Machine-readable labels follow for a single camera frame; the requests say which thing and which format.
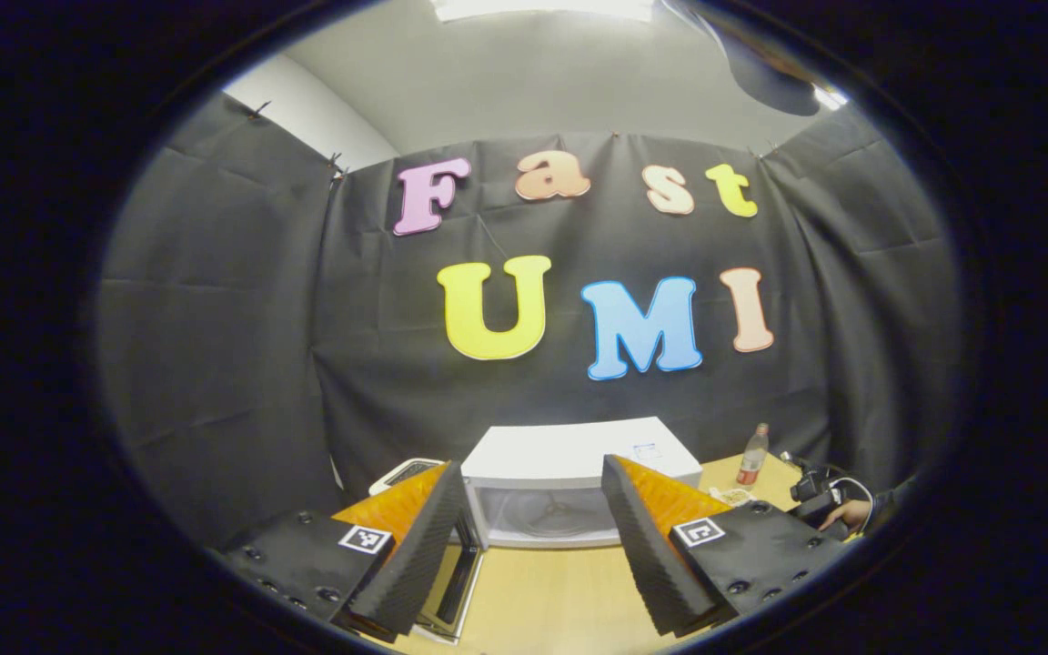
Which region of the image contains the glass turntable plate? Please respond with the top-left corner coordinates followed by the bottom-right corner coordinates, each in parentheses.
top-left (495, 489), bottom-right (618, 539)

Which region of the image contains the dark rounded blurry object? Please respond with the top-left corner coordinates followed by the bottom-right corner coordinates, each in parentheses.
top-left (670, 0), bottom-right (852, 117)

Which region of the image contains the large ceiling light panel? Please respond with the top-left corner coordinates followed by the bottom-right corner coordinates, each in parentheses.
top-left (433, 0), bottom-right (652, 22)

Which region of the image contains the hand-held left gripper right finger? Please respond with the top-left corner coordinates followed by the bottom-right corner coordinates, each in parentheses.
top-left (601, 453), bottom-right (852, 638)

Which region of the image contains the white microwave oven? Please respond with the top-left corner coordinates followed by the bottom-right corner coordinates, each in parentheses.
top-left (415, 417), bottom-right (704, 642)

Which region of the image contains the plastic bottle with red label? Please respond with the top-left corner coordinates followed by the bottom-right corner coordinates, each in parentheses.
top-left (736, 423), bottom-right (771, 492)

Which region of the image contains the black backdrop cloth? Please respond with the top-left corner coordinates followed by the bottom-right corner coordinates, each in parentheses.
top-left (96, 91), bottom-right (962, 547)

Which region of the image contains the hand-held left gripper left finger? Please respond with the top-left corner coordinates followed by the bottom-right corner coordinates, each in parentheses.
top-left (215, 459), bottom-right (470, 642)

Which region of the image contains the small white appliance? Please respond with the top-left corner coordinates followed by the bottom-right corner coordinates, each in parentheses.
top-left (369, 458), bottom-right (443, 497)

